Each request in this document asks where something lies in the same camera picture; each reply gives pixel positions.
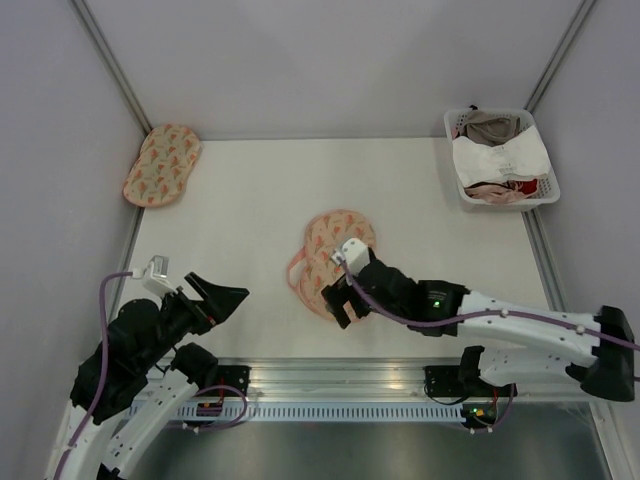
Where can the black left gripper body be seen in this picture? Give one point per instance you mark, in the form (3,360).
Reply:
(185,314)

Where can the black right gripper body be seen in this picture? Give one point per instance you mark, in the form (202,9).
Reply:
(399,310)

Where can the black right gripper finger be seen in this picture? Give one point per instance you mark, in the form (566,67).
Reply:
(349,311)
(336,296)

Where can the floral mesh laundry bag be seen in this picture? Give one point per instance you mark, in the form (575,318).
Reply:
(312,268)

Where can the white bra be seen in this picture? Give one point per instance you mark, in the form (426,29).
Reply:
(523,158)

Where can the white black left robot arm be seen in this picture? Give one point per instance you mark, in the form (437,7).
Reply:
(128,390)

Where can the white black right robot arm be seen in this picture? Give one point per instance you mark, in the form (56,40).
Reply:
(595,351)

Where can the pink bra in basket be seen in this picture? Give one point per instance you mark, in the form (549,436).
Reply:
(496,194)

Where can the floral laundry bag front stacked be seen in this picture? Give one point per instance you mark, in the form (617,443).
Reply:
(165,161)

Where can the red bra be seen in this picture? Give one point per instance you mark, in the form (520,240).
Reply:
(528,188)

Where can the white plastic laundry basket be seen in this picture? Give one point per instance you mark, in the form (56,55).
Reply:
(548,188)

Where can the beige grey bra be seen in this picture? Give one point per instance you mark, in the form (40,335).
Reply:
(490,129)

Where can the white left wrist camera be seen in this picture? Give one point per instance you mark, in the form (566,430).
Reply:
(154,276)

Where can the aluminium left side rail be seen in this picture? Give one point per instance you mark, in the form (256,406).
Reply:
(129,240)

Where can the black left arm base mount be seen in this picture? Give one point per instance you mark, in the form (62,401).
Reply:
(236,376)

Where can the aluminium front rail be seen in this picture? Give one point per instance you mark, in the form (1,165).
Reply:
(350,377)

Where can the white slotted cable duct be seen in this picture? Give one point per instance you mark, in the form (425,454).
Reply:
(193,411)

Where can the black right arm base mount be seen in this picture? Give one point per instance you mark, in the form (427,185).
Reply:
(442,382)

